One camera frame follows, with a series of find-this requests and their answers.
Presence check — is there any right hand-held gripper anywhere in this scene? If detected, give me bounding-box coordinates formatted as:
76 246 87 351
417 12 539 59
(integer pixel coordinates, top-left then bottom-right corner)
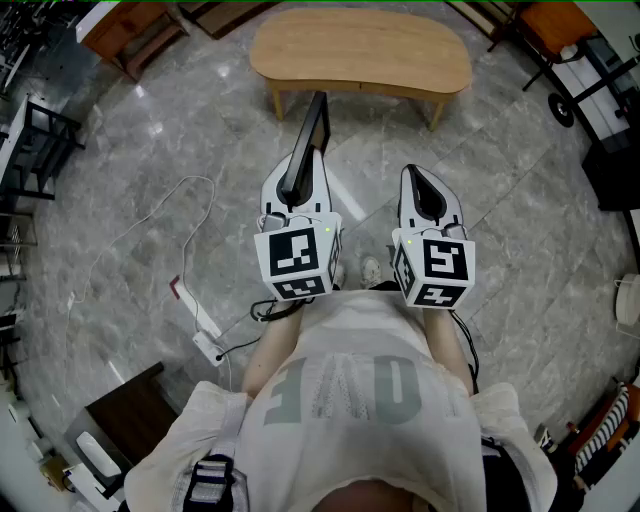
389 164 476 310

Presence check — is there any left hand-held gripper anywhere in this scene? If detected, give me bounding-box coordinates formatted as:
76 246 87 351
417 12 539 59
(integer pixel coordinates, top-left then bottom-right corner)
253 148 346 302

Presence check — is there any black panel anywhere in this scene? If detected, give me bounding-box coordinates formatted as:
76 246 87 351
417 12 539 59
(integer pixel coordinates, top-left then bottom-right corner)
279 91 331 206

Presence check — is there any person's left forearm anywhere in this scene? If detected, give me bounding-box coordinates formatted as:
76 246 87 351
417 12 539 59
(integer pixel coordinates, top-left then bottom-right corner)
242 299 306 399

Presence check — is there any person's right forearm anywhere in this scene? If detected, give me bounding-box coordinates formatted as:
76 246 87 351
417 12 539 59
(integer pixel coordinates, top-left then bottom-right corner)
422 304 476 396

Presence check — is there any light wooden oval table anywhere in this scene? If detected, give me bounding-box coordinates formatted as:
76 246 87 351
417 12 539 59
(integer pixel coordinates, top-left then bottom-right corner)
248 7 474 132

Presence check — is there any black metal chair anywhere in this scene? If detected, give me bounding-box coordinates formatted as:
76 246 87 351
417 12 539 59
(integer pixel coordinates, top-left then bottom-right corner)
487 0 601 94

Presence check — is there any white power strip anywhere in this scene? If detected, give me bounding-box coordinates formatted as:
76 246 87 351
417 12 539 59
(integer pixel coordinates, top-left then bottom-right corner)
192 329 226 369

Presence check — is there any black cabinet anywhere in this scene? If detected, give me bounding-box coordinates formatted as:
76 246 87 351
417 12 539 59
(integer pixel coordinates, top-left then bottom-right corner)
582 144 640 211

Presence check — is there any wooden shelf rack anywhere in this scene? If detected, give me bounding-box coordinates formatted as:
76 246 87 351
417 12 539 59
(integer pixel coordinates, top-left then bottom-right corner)
444 0 524 54

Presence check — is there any orange cushion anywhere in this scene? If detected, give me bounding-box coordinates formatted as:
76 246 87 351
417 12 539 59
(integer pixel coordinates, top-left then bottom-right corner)
517 2 599 64

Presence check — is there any white round stool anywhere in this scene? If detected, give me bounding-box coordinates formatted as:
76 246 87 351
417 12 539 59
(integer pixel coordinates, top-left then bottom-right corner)
613 272 640 334

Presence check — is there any wooden cabinet with white top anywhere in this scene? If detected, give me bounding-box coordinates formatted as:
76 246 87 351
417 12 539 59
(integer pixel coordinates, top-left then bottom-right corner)
77 0 191 84

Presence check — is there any black stand with white top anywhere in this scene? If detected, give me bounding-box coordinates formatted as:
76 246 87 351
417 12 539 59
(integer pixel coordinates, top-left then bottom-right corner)
0 94 86 201

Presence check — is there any person's white shirt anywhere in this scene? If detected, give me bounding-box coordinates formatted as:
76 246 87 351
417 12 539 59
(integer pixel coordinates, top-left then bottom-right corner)
123 289 559 512

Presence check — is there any orange wooden chair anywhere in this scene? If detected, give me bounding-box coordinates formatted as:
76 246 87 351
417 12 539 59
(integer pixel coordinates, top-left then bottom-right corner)
567 382 640 491

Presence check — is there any dark wooden side table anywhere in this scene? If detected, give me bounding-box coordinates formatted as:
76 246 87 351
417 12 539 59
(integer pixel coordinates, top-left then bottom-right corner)
64 362 181 501

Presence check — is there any black metal shelf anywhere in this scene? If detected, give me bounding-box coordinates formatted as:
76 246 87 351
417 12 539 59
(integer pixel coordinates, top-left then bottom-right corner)
0 209 39 281

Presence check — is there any striped cushion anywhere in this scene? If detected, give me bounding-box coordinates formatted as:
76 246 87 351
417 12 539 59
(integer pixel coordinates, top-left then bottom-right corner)
572 382 634 476

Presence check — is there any white oblong device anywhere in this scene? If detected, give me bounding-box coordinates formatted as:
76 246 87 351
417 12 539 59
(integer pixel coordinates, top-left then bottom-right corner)
74 431 123 479

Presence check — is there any small brown box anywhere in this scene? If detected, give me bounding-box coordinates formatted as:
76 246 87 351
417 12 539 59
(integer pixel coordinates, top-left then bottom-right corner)
38 455 69 489

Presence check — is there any white floor cable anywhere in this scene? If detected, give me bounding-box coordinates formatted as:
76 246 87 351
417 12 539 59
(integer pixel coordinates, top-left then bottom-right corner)
64 174 217 321

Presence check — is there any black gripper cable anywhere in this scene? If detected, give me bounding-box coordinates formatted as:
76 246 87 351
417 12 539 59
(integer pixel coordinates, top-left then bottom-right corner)
249 297 316 324
449 309 481 396

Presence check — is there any white floor cable cover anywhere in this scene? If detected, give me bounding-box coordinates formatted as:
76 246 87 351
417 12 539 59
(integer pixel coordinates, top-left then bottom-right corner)
168 274 224 341

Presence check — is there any black power cable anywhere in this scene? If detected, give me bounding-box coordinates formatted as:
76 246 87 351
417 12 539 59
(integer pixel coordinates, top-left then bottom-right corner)
214 334 264 364

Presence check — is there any black shoulder strap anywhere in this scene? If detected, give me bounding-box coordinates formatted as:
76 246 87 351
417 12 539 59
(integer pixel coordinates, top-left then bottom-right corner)
479 434 534 512

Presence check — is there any grey shoulder strap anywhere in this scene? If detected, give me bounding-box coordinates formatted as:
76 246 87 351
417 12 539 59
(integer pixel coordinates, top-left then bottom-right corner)
172 399 251 512

